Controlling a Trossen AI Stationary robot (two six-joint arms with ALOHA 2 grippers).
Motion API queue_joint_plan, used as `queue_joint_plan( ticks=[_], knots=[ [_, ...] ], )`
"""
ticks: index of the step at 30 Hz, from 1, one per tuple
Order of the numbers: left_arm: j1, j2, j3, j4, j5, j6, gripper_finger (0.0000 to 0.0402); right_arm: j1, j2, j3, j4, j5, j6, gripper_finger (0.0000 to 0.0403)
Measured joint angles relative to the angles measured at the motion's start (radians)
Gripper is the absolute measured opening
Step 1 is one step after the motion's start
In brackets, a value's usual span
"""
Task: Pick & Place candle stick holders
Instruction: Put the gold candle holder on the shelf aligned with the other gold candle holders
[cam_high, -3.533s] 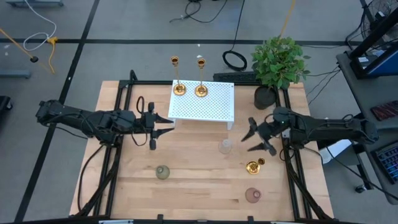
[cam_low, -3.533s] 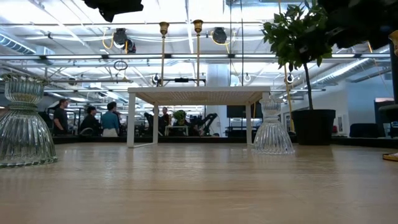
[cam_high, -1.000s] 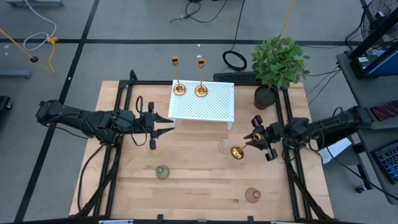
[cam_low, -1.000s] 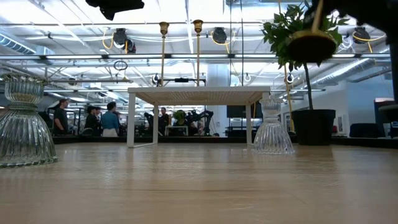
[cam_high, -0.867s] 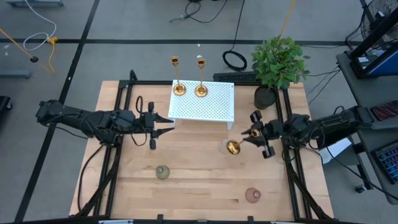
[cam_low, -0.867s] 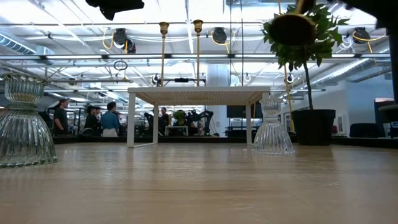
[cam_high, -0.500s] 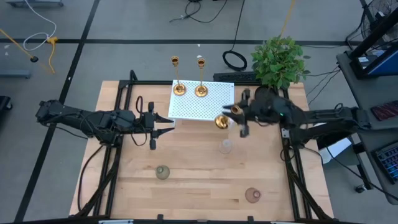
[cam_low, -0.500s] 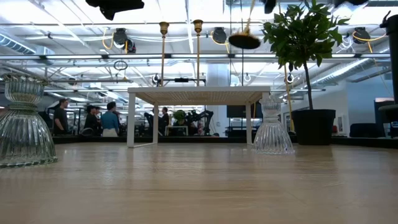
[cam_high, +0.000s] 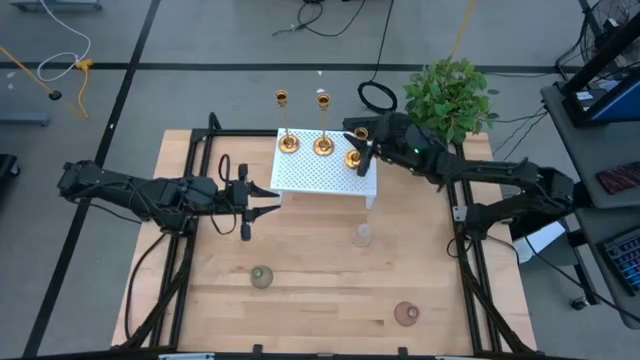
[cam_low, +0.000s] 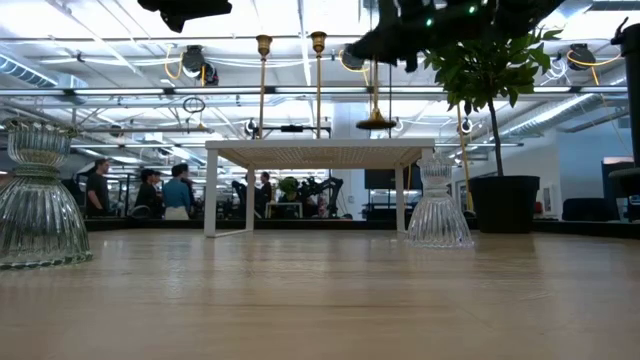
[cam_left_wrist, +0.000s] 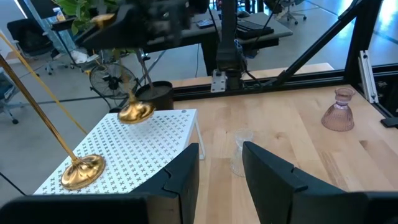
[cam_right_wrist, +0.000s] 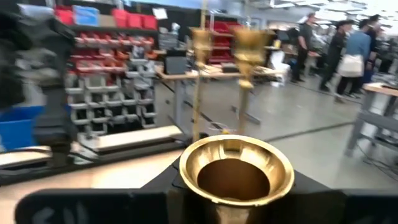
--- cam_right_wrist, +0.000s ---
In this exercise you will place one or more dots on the shelf with red bins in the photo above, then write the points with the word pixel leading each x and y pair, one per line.
pixel 222 28

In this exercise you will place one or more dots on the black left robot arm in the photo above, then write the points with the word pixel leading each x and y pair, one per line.
pixel 54 124

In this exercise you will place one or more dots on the blue plastic bin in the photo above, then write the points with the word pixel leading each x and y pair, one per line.
pixel 18 130

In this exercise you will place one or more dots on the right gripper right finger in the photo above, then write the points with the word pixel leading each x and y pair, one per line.
pixel 311 205

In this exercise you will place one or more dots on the parts bin storage rack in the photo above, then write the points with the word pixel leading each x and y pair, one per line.
pixel 109 77

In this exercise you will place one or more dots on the person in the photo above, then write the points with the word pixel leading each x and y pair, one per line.
pixel 335 49
pixel 304 40
pixel 356 46
pixel 374 37

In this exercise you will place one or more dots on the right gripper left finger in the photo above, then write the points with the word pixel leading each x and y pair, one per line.
pixel 164 202

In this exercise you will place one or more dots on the gold metal candlestick holder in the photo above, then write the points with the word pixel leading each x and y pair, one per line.
pixel 248 53
pixel 202 43
pixel 217 152

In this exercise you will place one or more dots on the blue storage box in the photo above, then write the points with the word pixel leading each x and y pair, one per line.
pixel 85 15

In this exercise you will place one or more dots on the grey metal work table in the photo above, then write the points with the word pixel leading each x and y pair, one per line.
pixel 360 118

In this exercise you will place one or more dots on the wooden top office desk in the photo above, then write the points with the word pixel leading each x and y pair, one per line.
pixel 186 75

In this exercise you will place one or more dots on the thin yellow pole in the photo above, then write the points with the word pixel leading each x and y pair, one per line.
pixel 204 14

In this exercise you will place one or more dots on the red storage box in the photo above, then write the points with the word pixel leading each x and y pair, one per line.
pixel 63 16

